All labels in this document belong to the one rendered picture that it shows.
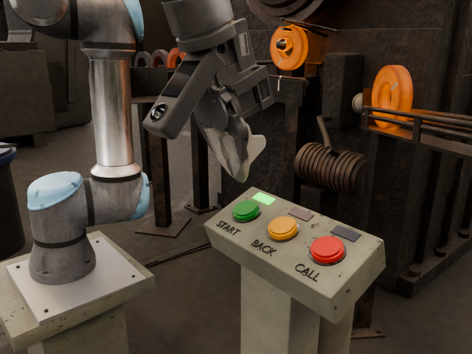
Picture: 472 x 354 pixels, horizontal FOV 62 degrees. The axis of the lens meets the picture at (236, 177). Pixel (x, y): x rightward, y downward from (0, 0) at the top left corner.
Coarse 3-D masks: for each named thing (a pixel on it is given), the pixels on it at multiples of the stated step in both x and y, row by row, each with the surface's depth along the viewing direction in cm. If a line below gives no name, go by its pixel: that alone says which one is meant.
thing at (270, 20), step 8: (248, 0) 146; (312, 0) 125; (320, 0) 122; (328, 0) 125; (256, 8) 143; (304, 8) 127; (312, 8) 125; (320, 8) 127; (264, 16) 141; (272, 16) 139; (280, 16) 136; (288, 16) 133; (296, 16) 130; (304, 16) 128; (312, 16) 131; (272, 24) 139; (280, 24) 136; (288, 24) 134
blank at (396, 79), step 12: (384, 72) 98; (396, 72) 92; (408, 72) 92; (384, 84) 98; (396, 84) 92; (408, 84) 91; (372, 96) 105; (384, 96) 102; (396, 96) 92; (408, 96) 91; (396, 108) 92; (408, 108) 92
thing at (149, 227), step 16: (144, 80) 176; (160, 80) 174; (144, 96) 179; (160, 144) 170; (160, 160) 173; (160, 176) 175; (160, 192) 178; (160, 208) 181; (144, 224) 187; (160, 224) 184; (176, 224) 187
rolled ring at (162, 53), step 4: (156, 52) 207; (160, 52) 204; (164, 52) 203; (152, 56) 211; (156, 56) 208; (160, 56) 205; (164, 56) 202; (152, 60) 211; (156, 60) 212; (164, 60) 202; (152, 64) 212; (156, 64) 213; (164, 64) 203
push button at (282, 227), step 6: (282, 216) 55; (270, 222) 55; (276, 222) 54; (282, 222) 54; (288, 222) 54; (294, 222) 54; (270, 228) 53; (276, 228) 53; (282, 228) 53; (288, 228) 53; (294, 228) 53; (270, 234) 53; (276, 234) 53; (282, 234) 52; (288, 234) 52
